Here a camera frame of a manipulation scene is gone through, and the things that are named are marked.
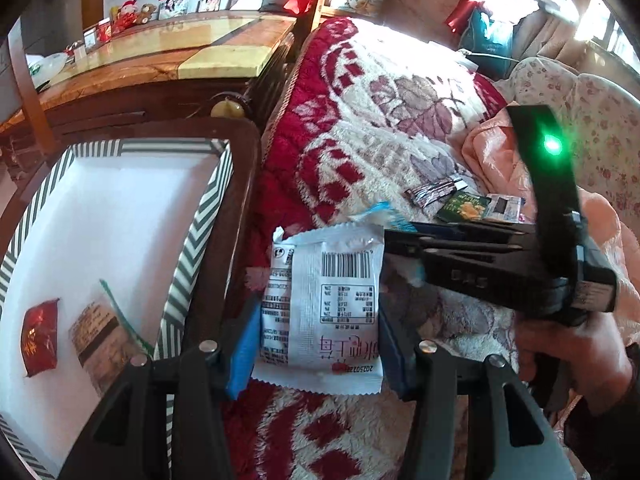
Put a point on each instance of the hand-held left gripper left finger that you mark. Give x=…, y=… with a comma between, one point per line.
x=245, y=347

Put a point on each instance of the brown striped stick packets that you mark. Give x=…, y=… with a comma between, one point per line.
x=435, y=191

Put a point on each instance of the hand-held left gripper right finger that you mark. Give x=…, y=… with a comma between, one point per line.
x=395, y=357

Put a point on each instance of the striped cardboard box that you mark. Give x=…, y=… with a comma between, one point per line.
x=100, y=220

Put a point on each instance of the red floral plush blanket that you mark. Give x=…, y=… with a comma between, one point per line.
x=375, y=110

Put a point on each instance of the teal bag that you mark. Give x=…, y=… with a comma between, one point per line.
x=487, y=32

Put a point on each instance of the person's right hand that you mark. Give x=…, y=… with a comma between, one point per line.
x=595, y=360

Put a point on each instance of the floral quilt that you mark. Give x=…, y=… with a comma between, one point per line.
x=590, y=110

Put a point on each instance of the dark wooden chair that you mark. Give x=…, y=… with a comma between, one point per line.
x=245, y=185

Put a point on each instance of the small photo frame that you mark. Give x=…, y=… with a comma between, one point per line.
x=173, y=7
x=209, y=4

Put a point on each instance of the red plush doll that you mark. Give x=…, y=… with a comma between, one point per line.
x=125, y=16

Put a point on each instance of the white packet with black window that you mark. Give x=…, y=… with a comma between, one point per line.
x=502, y=207

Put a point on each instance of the white snack packet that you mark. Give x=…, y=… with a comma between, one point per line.
x=325, y=310

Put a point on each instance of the green snack packet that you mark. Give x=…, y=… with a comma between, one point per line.
x=462, y=208

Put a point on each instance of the person's right forearm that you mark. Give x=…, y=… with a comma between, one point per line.
x=610, y=440

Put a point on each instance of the brown teddy bear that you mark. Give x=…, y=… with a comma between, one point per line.
x=146, y=14

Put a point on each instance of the clear brown snack packet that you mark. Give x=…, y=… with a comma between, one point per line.
x=100, y=335

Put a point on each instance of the white plastic bag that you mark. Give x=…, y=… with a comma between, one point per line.
x=47, y=70

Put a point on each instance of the curved wooden chair back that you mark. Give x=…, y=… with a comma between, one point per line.
x=30, y=95

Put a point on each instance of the wooden cabinet with marble top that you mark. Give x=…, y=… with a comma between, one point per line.
x=150, y=55

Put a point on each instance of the light blue snack packet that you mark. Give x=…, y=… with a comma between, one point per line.
x=380, y=212

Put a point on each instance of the small red box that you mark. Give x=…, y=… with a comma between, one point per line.
x=103, y=31

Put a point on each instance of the red snack packet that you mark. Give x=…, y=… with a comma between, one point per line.
x=40, y=337

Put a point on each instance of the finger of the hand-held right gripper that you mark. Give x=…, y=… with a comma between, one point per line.
x=450, y=250
x=475, y=230

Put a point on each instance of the pink blanket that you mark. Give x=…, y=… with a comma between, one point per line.
x=500, y=160

